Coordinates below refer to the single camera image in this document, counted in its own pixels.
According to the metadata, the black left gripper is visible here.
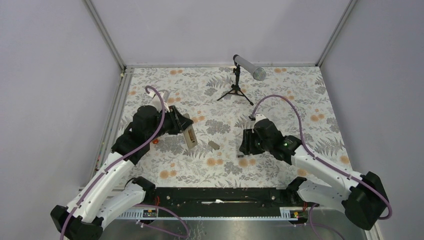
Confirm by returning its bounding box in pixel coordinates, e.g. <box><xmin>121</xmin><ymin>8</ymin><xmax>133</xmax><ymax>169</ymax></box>
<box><xmin>147</xmin><ymin>105</ymin><xmax>193</xmax><ymax>142</ymax></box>

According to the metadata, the white remote control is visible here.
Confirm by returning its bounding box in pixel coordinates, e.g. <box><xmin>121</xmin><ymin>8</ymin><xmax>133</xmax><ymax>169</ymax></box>
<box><xmin>181</xmin><ymin>113</ymin><xmax>198</xmax><ymax>150</ymax></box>

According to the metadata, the grey battery compartment cover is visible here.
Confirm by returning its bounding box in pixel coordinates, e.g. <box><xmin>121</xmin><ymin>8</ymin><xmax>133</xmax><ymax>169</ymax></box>
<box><xmin>208</xmin><ymin>140</ymin><xmax>220</xmax><ymax>150</ymax></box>

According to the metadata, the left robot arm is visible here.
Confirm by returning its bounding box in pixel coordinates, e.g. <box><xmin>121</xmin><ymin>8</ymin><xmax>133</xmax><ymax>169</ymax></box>
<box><xmin>50</xmin><ymin>105</ymin><xmax>194</xmax><ymax>240</ymax></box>

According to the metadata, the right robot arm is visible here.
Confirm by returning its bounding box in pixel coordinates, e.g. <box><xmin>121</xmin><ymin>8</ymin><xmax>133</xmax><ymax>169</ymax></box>
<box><xmin>239</xmin><ymin>118</ymin><xmax>389</xmax><ymax>231</ymax></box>

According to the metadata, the floral table mat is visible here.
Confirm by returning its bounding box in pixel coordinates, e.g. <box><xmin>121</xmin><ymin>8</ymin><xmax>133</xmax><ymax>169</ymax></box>
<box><xmin>117</xmin><ymin>67</ymin><xmax>351</xmax><ymax>188</ymax></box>

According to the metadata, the grey microphone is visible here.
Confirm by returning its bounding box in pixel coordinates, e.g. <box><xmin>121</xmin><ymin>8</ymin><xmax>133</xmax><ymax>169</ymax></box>
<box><xmin>233</xmin><ymin>54</ymin><xmax>267</xmax><ymax>81</ymax></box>

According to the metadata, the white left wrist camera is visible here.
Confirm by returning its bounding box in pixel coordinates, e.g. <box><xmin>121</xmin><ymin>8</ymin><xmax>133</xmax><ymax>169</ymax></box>
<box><xmin>148</xmin><ymin>89</ymin><xmax>170</xmax><ymax>112</ymax></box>

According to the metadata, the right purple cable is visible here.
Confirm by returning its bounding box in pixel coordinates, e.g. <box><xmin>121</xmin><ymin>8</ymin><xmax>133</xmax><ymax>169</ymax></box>
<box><xmin>249</xmin><ymin>94</ymin><xmax>393</xmax><ymax>221</ymax></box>

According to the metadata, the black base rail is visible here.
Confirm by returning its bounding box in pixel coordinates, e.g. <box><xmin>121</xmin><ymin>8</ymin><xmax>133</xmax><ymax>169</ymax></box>
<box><xmin>143</xmin><ymin>187</ymin><xmax>313</xmax><ymax>218</ymax></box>

